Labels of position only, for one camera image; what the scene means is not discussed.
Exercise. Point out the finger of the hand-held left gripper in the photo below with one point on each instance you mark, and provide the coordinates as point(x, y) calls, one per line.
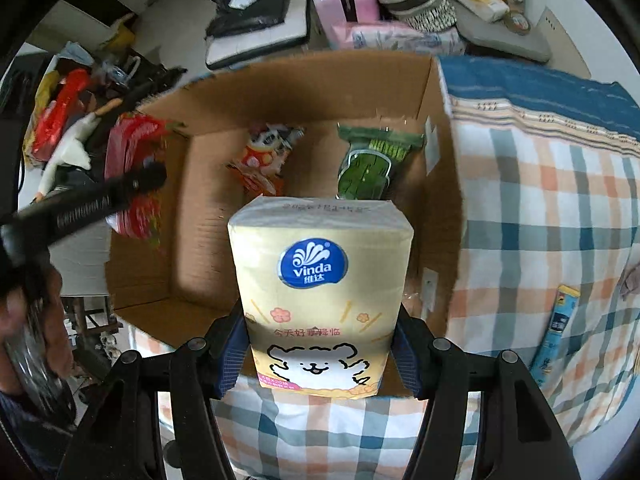
point(135, 97)
point(95, 202)

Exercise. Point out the green snack packet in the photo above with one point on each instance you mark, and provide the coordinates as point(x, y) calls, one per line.
point(372, 165)

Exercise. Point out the orange and white snack packet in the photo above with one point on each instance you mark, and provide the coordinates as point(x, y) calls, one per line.
point(265, 157)

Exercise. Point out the white chair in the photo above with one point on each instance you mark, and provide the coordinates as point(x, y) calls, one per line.
point(300, 20)

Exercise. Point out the white goose plush toy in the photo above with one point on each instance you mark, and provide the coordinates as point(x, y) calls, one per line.
point(72, 147)

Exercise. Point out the black bag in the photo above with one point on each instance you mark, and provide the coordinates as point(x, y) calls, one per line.
point(255, 2)

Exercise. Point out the person's left hand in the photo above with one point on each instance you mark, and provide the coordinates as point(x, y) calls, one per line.
point(57, 325)

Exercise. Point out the yellow tissue pack with bear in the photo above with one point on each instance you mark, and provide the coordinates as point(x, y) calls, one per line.
point(320, 305)

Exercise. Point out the grey seat cushion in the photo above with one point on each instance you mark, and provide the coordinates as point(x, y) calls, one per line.
point(505, 42)

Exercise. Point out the blue and yellow stick sachet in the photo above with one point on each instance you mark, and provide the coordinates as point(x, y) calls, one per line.
point(554, 335)

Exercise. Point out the tape roll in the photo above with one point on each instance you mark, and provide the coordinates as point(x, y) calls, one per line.
point(517, 22)

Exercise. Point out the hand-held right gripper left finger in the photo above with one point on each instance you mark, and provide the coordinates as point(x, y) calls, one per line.
point(231, 360)

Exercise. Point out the plaid blanket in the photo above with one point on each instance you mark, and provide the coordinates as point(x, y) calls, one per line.
point(530, 210)

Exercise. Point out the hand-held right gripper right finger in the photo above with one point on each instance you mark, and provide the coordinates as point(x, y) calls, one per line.
point(407, 360)

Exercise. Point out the red plastic bag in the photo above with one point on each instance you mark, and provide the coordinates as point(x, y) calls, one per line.
point(62, 105)

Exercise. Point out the floral tissue pack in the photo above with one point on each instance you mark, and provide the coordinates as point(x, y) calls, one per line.
point(400, 37)

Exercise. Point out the cardboard box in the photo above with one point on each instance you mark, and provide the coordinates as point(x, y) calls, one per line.
point(210, 200)

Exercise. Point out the red snack packet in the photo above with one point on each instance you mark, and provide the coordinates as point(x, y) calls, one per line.
point(135, 160)

